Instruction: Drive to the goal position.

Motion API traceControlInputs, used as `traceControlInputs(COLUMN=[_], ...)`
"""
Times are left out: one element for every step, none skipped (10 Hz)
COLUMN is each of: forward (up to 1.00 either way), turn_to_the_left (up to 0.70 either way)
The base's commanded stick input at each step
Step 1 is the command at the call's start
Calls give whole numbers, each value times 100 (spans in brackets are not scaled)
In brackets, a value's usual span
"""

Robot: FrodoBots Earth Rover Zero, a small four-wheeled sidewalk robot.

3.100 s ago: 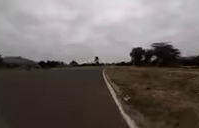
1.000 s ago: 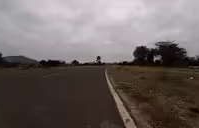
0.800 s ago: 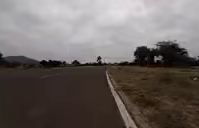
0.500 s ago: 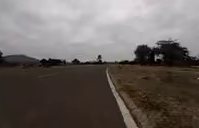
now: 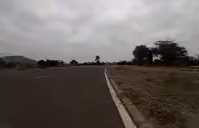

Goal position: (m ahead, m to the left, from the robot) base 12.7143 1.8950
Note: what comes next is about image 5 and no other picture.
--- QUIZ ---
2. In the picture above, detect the group of dark trees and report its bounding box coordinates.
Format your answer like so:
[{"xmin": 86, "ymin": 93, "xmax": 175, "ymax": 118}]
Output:
[{"xmin": 131, "ymin": 39, "xmax": 192, "ymax": 66}]

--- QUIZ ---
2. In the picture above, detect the building with grey roof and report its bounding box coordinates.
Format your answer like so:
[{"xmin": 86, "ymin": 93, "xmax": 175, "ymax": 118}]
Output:
[{"xmin": 1, "ymin": 55, "xmax": 38, "ymax": 67}]

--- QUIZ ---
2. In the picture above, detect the row of dark bushes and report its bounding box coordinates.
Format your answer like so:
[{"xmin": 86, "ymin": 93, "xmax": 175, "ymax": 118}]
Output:
[{"xmin": 36, "ymin": 58, "xmax": 79, "ymax": 67}]

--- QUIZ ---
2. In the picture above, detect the dark grey asphalt road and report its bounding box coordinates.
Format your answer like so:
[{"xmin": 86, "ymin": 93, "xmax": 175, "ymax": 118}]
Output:
[{"xmin": 0, "ymin": 64, "xmax": 126, "ymax": 128}]

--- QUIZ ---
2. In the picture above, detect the white painted edge line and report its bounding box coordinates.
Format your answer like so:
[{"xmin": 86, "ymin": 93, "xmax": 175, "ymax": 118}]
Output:
[{"xmin": 103, "ymin": 67, "xmax": 138, "ymax": 128}]

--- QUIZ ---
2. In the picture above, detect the dry brown grass verge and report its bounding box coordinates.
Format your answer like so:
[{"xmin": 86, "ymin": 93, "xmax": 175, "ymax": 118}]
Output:
[{"xmin": 106, "ymin": 64, "xmax": 199, "ymax": 128}]

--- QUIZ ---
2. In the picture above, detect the grey kerb strip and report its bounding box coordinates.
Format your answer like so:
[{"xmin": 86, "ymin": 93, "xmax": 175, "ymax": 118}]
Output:
[{"xmin": 105, "ymin": 69, "xmax": 155, "ymax": 128}]

